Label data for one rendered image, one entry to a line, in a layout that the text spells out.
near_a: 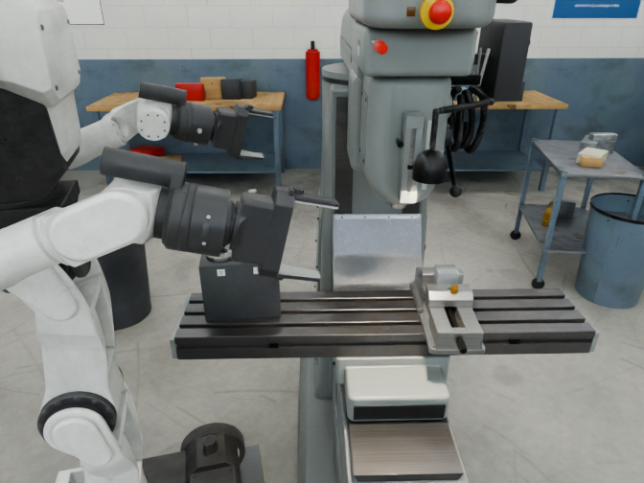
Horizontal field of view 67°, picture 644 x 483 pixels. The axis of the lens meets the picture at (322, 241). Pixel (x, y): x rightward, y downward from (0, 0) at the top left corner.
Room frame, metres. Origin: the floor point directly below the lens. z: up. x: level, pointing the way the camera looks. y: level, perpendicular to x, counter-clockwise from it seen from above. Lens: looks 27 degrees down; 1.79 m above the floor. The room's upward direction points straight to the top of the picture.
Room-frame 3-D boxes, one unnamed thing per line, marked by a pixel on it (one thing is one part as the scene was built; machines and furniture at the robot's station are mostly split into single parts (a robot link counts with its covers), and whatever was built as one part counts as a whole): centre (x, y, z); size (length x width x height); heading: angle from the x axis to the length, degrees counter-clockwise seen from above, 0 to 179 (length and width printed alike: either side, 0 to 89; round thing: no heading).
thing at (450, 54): (1.25, -0.20, 1.68); 0.34 x 0.24 x 0.10; 1
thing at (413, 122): (1.10, -0.21, 1.44); 0.04 x 0.04 x 0.21; 1
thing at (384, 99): (1.22, -0.21, 1.47); 0.21 x 0.19 x 0.32; 91
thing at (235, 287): (1.22, 0.24, 1.04); 0.22 x 0.12 x 0.20; 97
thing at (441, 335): (1.18, -0.36, 0.99); 0.35 x 0.15 x 0.11; 179
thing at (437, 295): (1.16, -0.36, 1.03); 0.12 x 0.06 x 0.04; 89
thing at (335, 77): (1.83, -0.19, 0.78); 0.50 x 0.46 x 1.56; 1
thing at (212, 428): (1.07, 0.35, 0.50); 0.20 x 0.05 x 0.20; 104
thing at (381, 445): (1.19, -0.21, 0.44); 0.80 x 0.30 x 0.60; 1
